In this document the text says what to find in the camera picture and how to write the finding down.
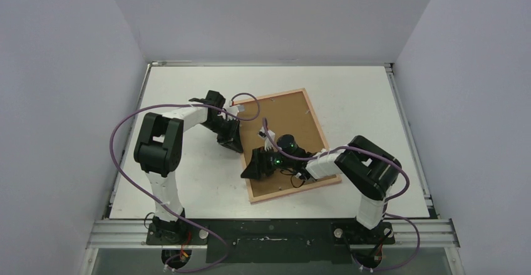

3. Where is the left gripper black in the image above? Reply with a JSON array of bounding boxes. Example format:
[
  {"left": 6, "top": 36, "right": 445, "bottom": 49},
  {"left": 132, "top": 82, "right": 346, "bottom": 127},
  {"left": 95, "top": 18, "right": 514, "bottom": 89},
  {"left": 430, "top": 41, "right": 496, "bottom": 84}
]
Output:
[{"left": 202, "top": 117, "right": 243, "bottom": 154}]

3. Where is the aluminium rail front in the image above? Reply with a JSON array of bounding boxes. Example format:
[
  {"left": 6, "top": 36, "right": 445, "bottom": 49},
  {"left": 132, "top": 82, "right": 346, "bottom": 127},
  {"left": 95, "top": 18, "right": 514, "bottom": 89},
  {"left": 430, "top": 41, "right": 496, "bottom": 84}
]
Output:
[{"left": 86, "top": 219, "right": 460, "bottom": 250}]

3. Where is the light wooden picture frame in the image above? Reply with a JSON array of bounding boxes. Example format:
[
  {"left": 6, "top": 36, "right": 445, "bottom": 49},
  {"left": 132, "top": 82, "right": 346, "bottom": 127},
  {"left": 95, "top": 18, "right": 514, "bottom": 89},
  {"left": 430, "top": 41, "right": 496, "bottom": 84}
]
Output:
[{"left": 232, "top": 88, "right": 343, "bottom": 205}]

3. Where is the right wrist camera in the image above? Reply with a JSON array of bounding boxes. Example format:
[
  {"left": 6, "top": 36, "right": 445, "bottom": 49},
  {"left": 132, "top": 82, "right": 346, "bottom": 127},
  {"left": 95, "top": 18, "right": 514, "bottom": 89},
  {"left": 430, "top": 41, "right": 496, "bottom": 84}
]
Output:
[{"left": 257, "top": 126, "right": 276, "bottom": 140}]

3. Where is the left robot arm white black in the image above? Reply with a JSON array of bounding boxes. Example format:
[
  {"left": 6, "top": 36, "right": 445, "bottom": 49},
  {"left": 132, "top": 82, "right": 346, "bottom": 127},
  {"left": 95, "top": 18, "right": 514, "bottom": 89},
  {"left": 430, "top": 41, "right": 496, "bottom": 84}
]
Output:
[{"left": 133, "top": 91, "right": 243, "bottom": 244}]

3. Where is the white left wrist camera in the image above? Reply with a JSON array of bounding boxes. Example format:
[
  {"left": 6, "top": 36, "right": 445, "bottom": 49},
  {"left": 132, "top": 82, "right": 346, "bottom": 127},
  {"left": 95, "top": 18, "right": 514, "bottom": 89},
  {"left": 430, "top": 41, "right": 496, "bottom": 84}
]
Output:
[{"left": 227, "top": 105, "right": 245, "bottom": 115}]

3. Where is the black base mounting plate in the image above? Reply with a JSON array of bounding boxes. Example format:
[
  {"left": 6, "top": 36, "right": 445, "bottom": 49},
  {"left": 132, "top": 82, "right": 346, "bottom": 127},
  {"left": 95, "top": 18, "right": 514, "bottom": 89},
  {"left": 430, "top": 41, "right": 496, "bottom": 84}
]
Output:
[{"left": 145, "top": 219, "right": 395, "bottom": 267}]

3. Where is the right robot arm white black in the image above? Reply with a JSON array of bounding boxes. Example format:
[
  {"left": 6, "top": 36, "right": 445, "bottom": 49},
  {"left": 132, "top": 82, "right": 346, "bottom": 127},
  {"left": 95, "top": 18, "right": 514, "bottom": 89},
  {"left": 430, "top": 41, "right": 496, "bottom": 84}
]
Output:
[{"left": 240, "top": 130, "right": 401, "bottom": 243}]

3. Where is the brown frame backing board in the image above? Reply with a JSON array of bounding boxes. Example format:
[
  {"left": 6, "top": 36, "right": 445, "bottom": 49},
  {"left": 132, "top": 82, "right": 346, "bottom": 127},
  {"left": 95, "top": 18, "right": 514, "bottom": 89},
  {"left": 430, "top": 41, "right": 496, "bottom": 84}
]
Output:
[{"left": 240, "top": 89, "right": 341, "bottom": 204}]

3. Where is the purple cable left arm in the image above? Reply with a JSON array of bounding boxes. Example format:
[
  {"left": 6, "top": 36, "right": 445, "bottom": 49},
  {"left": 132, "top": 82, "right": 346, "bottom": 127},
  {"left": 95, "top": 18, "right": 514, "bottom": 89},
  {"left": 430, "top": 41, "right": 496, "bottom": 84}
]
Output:
[{"left": 109, "top": 92, "right": 261, "bottom": 274}]

